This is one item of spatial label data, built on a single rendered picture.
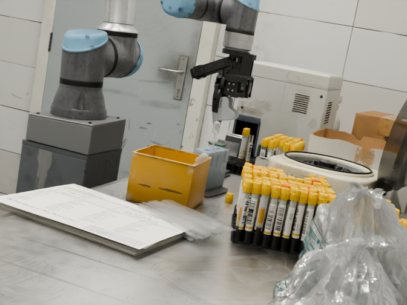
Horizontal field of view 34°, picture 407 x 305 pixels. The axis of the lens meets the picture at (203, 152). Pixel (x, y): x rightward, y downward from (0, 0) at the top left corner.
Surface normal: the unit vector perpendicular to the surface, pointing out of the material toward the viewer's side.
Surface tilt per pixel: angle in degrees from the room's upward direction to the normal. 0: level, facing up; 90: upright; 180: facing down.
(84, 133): 90
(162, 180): 90
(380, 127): 87
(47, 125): 90
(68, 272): 0
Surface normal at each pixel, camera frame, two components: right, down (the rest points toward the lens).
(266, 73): -0.33, 0.09
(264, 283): 0.18, -0.97
